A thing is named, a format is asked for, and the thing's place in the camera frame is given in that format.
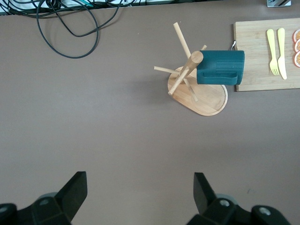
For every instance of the teal cup yellow inside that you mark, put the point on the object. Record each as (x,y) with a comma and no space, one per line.
(222,63)

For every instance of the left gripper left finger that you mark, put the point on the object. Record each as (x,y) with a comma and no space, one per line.
(70,197)

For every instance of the yellow plastic fork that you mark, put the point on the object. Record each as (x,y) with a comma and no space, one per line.
(270,42)

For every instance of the aluminium edge bracket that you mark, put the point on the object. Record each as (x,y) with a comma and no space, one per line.
(279,2)

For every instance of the wooden mug tree stand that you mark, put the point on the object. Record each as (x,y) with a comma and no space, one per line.
(206,100)

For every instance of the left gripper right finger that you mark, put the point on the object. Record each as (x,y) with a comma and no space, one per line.
(204,194)

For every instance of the wooden cutting board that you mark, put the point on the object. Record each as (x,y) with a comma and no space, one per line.
(255,47)

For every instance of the toy orange slice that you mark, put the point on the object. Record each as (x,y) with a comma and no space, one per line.
(297,59)
(298,45)
(297,36)

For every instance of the yellow plastic knife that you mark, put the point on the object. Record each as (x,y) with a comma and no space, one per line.
(281,47)

